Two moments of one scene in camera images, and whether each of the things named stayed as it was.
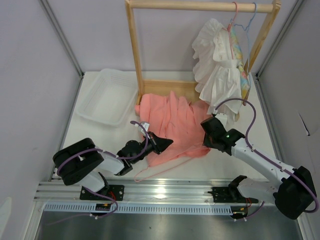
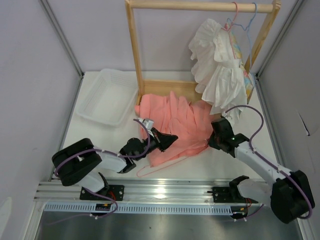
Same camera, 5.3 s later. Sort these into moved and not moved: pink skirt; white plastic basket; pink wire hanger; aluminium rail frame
Moved: pink wire hanger
Not moved: white plastic basket; aluminium rail frame; pink skirt
